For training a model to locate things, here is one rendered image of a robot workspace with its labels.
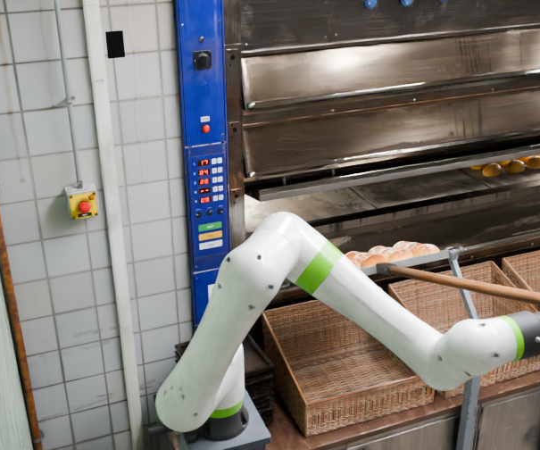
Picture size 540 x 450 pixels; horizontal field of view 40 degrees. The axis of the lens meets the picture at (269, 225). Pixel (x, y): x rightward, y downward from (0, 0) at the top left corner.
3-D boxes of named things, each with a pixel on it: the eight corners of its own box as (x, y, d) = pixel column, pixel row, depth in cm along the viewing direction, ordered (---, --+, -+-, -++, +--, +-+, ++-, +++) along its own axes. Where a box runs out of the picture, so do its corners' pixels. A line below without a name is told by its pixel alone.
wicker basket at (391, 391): (259, 365, 313) (258, 310, 301) (377, 337, 331) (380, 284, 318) (303, 439, 272) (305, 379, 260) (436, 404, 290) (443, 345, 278)
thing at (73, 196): (67, 212, 254) (63, 186, 250) (96, 208, 258) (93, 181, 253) (70, 221, 248) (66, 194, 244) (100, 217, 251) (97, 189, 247)
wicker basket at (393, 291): (381, 336, 331) (385, 283, 319) (485, 309, 351) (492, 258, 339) (444, 401, 291) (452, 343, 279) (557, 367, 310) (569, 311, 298)
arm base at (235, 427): (154, 458, 178) (153, 439, 175) (142, 420, 190) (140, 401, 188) (256, 432, 186) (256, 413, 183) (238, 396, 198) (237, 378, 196)
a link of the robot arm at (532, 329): (529, 367, 143) (524, 320, 142) (491, 354, 154) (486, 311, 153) (554, 360, 145) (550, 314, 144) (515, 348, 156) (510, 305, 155)
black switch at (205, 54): (194, 70, 247) (192, 37, 243) (211, 68, 249) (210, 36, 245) (197, 72, 244) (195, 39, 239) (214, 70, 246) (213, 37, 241)
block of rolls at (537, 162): (417, 138, 390) (418, 129, 388) (492, 128, 406) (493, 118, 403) (488, 179, 339) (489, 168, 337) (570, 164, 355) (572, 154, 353)
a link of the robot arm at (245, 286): (137, 420, 167) (219, 250, 138) (173, 379, 181) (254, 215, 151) (184, 454, 165) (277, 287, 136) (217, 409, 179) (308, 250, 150)
